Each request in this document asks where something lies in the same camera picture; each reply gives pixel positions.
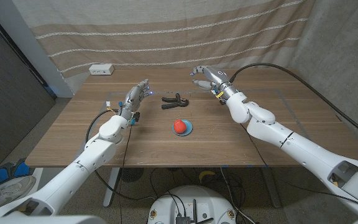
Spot white sneaker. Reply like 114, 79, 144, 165
0, 175, 37, 206

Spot beige striped backdrop cloth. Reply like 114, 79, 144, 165
11, 0, 317, 79

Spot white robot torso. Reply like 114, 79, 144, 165
0, 215, 358, 224

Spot dark grey door panel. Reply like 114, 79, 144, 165
0, 9, 57, 169

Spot blue white shoes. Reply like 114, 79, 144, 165
0, 167, 44, 215

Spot white power strip box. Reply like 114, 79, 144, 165
88, 63, 115, 76

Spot round black floor fan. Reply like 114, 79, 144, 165
119, 167, 145, 183

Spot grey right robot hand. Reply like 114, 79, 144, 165
190, 65, 239, 101

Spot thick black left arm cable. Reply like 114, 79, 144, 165
85, 109, 157, 202

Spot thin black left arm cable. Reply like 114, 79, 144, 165
118, 123, 134, 224

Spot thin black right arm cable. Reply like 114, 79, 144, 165
240, 123, 358, 210

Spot black hand grip exerciser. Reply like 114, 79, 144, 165
161, 93, 190, 110

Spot small blue plate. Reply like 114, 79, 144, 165
172, 119, 194, 137

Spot metal table leg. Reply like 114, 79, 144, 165
261, 167, 282, 208
103, 167, 121, 208

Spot red stress ball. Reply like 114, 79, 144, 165
173, 119, 187, 134

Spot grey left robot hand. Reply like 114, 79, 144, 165
118, 79, 152, 121

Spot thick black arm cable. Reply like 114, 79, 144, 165
228, 62, 358, 146
85, 109, 157, 202

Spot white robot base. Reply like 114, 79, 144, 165
147, 185, 237, 224

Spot yellow curved floor object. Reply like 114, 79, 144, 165
198, 170, 216, 184

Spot blue black padded item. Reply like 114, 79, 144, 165
0, 163, 14, 187
12, 158, 35, 177

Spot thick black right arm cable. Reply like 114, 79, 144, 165
228, 62, 358, 146

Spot white door frame post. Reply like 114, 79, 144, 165
0, 0, 74, 98

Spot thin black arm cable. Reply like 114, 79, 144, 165
240, 123, 358, 210
118, 123, 134, 224

